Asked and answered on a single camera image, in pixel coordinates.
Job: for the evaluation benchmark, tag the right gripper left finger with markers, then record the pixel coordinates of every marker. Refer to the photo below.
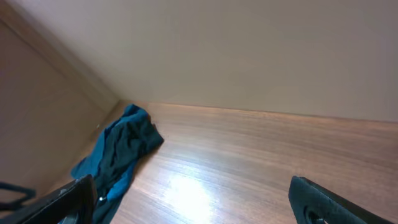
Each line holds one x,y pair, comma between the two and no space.
73,203

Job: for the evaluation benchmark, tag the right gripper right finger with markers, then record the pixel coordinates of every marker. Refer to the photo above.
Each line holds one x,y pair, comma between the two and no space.
312,204

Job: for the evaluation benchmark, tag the blue shirt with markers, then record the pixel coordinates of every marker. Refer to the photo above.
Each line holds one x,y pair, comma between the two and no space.
89,164

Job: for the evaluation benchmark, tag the black garment on left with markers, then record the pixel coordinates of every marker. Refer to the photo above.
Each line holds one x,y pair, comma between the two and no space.
126,144

